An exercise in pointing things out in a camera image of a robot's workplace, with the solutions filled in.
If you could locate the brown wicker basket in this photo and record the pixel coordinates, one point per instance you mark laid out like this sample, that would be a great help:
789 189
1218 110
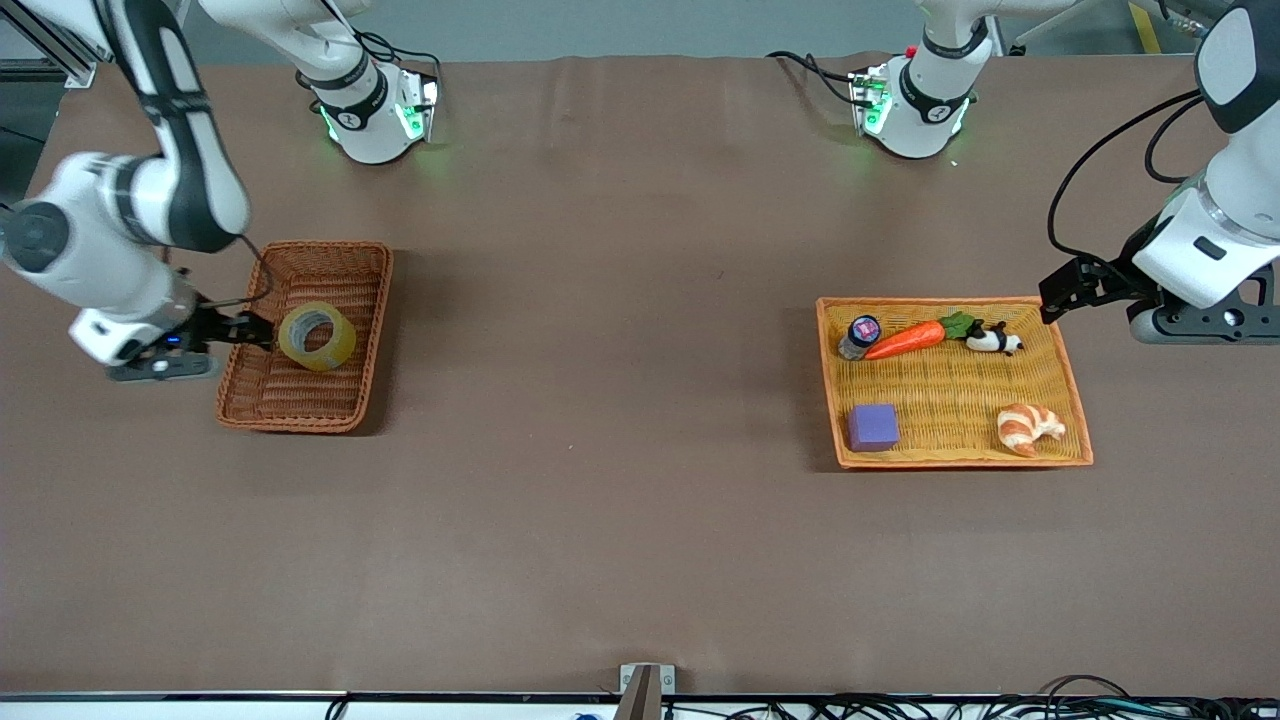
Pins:
290 400

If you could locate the purple foam cube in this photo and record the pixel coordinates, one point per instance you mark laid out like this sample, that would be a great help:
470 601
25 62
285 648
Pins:
873 428

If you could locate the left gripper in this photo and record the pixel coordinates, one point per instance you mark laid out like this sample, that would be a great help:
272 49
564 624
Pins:
1113 277

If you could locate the toy croissant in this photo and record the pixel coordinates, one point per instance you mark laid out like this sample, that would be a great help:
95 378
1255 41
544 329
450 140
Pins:
1020 428

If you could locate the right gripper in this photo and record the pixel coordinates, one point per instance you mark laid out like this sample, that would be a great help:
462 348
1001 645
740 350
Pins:
212 327

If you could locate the small jar purple lid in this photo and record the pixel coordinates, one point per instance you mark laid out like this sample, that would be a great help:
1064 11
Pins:
862 330

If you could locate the orange wicker basket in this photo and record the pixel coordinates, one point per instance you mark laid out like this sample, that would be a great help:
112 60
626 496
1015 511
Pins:
950 385

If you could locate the clear yellowish tape roll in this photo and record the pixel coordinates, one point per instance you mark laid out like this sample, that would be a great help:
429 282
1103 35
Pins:
340 350

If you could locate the black white panda toy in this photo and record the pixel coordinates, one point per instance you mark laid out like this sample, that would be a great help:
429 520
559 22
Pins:
990 341

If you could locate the aluminium frame profile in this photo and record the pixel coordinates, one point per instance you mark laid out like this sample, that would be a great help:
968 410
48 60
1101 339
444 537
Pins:
75 70

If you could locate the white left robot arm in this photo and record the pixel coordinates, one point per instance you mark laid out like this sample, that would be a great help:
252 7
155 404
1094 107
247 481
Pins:
920 120

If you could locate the orange toy carrot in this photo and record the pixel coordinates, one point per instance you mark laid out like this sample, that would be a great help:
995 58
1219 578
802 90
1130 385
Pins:
905 341

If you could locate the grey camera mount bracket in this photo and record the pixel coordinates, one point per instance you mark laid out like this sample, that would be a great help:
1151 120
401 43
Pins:
640 695

